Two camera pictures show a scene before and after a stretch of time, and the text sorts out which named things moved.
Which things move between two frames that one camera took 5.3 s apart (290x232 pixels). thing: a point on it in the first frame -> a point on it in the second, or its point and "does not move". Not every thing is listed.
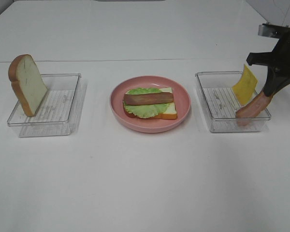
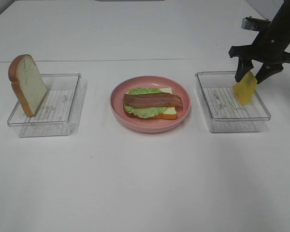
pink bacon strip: (245, 114) -> (157, 99)
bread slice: (169, 113) does not move
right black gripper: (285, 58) -> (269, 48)
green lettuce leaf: (145, 110) does not move
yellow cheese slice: (244, 89) does not move
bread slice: (27, 83) does not move
